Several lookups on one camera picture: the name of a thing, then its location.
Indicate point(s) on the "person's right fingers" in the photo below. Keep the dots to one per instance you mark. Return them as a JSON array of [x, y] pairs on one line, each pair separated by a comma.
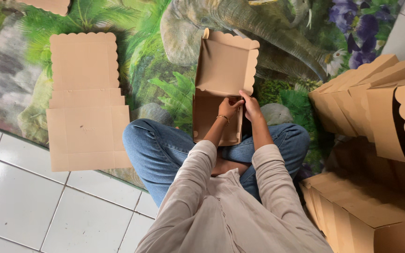
[[244, 96]]

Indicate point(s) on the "person's right hand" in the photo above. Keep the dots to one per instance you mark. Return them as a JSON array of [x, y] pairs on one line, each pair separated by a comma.
[[252, 109]]

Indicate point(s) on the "person's bare foot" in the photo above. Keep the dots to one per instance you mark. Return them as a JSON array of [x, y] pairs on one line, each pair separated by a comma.
[[229, 167]]

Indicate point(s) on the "person's blue jeans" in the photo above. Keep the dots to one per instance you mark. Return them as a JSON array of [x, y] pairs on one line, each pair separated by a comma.
[[160, 151]]

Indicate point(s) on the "scalloped brown cardboard box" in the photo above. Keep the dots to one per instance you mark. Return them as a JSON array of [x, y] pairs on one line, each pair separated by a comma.
[[223, 66]]

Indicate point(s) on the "person's left hand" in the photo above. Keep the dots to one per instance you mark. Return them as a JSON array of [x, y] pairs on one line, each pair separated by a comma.
[[227, 110]]

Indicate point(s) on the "person's beige long-sleeved shirt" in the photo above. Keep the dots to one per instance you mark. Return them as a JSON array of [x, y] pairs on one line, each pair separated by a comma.
[[230, 218]]

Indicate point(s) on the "person's left fingers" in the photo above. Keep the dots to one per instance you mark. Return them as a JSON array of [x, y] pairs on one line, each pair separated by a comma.
[[236, 102]]

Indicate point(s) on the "pile of folded cardboard boxes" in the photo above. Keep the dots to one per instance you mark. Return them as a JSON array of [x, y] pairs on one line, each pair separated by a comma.
[[360, 214]]

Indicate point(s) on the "stack of flat cardboard blanks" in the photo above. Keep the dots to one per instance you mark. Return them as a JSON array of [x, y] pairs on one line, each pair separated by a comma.
[[86, 116]]

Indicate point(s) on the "row of folded cardboard boxes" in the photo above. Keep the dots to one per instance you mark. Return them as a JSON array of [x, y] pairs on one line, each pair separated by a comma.
[[371, 102]]

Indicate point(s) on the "elephant jungle print floor mat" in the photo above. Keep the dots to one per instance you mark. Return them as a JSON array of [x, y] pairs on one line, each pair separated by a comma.
[[160, 52]]

